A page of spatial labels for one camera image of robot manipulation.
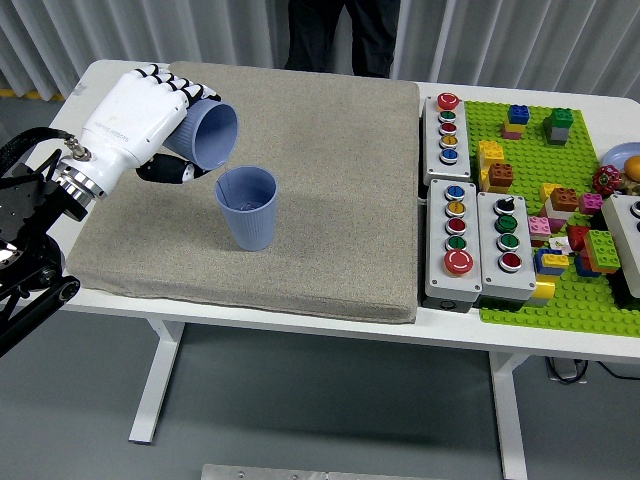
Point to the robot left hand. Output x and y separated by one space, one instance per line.
130 120

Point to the blue ribbed plastic cup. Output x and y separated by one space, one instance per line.
215 135
250 220

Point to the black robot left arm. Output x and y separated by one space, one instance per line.
20 200

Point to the yellow floor tape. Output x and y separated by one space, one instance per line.
30 95

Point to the grey-brown cushion mat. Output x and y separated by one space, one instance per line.
300 175

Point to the person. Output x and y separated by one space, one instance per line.
350 35

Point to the white table leg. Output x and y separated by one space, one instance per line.
510 420
160 380

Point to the grey five-button control box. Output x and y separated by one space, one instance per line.
436 270
434 160

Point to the yellow toy brick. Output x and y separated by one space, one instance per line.
490 152
556 260
547 192

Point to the brown toy brick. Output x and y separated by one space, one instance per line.
565 199
501 175

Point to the white curtain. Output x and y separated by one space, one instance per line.
500 40

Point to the pink toy brick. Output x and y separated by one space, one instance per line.
540 226
591 203
511 133

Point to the blue toy brick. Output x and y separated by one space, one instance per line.
519 115
585 267
540 260

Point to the green studded baseplate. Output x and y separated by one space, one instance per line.
530 150

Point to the grey toy brick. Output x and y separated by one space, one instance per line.
557 136

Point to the white toy brick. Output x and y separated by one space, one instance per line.
557 212

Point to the yellow toy cylinder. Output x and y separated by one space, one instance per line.
544 289

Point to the red toy brick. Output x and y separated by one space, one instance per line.
579 239

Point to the red valve wheel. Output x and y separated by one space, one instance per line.
606 180

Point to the light blue plate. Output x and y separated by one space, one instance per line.
615 152

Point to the large green toy brick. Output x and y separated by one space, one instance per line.
602 249

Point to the brown knobbly object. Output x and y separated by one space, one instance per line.
631 187

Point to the orange fruit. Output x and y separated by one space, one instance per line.
634 167

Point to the grey selector switch control box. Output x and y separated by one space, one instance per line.
492 270

